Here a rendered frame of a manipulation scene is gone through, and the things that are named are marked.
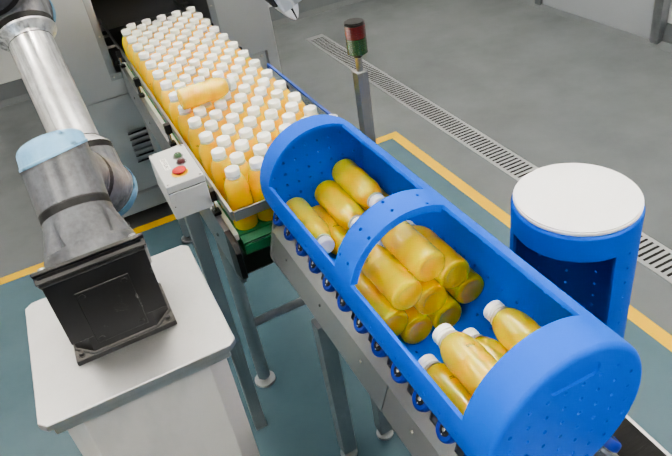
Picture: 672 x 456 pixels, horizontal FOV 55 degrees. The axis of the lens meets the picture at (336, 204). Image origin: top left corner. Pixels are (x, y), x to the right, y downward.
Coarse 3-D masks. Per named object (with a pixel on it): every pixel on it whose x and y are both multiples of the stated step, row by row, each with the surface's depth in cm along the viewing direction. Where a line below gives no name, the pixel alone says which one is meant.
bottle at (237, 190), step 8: (240, 176) 167; (224, 184) 168; (232, 184) 166; (240, 184) 166; (248, 184) 169; (232, 192) 167; (240, 192) 167; (248, 192) 169; (232, 200) 168; (240, 200) 168; (248, 200) 170; (232, 208) 170; (256, 216) 174; (240, 224) 172; (248, 224) 173; (256, 224) 175
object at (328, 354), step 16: (320, 336) 180; (320, 352) 186; (336, 352) 186; (336, 368) 189; (336, 384) 193; (336, 400) 196; (336, 416) 200; (336, 432) 210; (352, 432) 207; (352, 448) 212
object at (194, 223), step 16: (192, 224) 176; (192, 240) 181; (208, 256) 184; (208, 272) 186; (224, 304) 195; (240, 352) 207; (240, 368) 210; (240, 384) 219; (256, 400) 221; (256, 416) 225
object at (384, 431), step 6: (372, 402) 210; (372, 408) 213; (378, 414) 209; (378, 420) 212; (384, 420) 212; (378, 426) 215; (384, 426) 214; (390, 426) 216; (378, 432) 219; (384, 432) 216; (390, 432) 219; (384, 438) 217; (390, 438) 218
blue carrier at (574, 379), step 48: (288, 144) 145; (336, 144) 157; (288, 192) 157; (432, 192) 123; (480, 240) 123; (336, 288) 125; (528, 288) 114; (384, 336) 108; (528, 336) 88; (576, 336) 86; (432, 384) 96; (480, 384) 88; (528, 384) 83; (576, 384) 87; (624, 384) 93; (480, 432) 87; (528, 432) 87; (576, 432) 94
